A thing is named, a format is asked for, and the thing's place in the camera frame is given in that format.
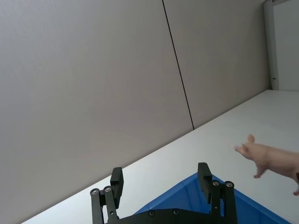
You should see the blue plastic bin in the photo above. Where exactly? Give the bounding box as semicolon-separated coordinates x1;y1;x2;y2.
134;173;292;224

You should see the pale grey frame post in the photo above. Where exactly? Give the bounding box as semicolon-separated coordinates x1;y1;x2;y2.
262;0;281;90

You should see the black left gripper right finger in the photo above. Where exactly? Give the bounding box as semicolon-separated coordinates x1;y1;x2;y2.
197;162;238;224

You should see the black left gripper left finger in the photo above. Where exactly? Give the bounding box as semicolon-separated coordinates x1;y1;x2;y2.
90;167;125;224

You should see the pink toy pig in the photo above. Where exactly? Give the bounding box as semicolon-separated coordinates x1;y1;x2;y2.
234;133;299;196

